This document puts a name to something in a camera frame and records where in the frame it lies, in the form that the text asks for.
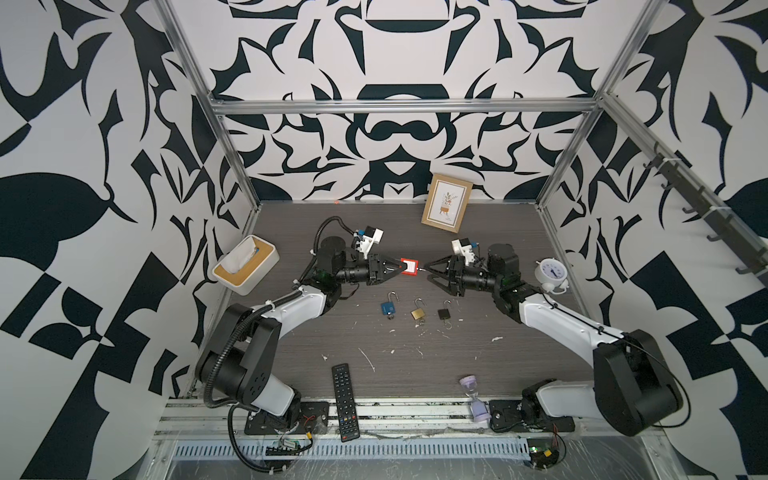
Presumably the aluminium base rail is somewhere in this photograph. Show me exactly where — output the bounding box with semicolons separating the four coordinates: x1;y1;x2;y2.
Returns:
152;395;667;439

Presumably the red padlock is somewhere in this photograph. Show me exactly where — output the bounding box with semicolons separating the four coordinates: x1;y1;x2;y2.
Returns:
401;258;419;276

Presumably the black padlock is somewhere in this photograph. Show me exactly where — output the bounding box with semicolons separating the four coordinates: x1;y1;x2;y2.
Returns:
437;300;452;330

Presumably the right circuit board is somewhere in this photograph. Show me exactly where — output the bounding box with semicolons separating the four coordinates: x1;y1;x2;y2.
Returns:
526;441;567;470

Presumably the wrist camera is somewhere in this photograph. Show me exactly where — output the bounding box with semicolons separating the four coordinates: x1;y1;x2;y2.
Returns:
451;238;480;267
353;226;383;260

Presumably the wall hook rail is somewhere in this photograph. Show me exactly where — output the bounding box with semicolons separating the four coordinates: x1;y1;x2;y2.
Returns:
644;141;767;287

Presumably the purple hourglass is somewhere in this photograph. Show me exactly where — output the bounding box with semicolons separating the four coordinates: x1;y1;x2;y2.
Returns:
459;375;491;423

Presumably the wooden picture frame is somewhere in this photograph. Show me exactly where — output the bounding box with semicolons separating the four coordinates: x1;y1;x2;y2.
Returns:
421;174;473;233

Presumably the blue padlock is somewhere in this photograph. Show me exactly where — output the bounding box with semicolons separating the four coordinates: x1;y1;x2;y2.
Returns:
381;291;399;319

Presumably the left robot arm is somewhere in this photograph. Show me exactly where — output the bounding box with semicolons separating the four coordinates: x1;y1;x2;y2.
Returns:
195;236;407;430

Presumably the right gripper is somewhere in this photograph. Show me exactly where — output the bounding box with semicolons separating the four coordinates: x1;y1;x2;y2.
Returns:
426;257;503;298

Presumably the left circuit board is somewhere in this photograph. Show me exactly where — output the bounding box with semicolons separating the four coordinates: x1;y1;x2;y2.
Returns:
265;433;314;456

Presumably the white cable duct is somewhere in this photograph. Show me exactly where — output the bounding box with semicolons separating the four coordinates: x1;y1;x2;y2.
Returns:
173;437;530;461

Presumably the black remote control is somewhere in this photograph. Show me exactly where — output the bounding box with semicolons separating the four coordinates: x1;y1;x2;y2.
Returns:
331;363;360;443

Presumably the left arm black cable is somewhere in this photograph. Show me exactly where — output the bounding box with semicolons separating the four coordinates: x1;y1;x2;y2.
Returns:
202;215;358;475

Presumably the white alarm clock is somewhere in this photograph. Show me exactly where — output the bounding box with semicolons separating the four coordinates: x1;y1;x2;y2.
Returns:
534;258;569;295

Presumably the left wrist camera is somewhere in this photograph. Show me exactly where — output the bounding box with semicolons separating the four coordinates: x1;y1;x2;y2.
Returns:
353;226;383;260

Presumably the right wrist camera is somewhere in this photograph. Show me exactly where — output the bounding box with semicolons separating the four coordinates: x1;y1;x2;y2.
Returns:
451;238;480;267

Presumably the brass padlock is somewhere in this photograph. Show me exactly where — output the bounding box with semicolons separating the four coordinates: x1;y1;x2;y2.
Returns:
411;297;426;325

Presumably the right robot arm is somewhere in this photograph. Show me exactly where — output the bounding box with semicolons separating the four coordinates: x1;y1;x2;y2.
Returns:
423;239;692;436

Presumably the circuit board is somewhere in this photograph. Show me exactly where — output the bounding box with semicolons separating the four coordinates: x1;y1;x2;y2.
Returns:
526;441;567;470
265;433;314;456

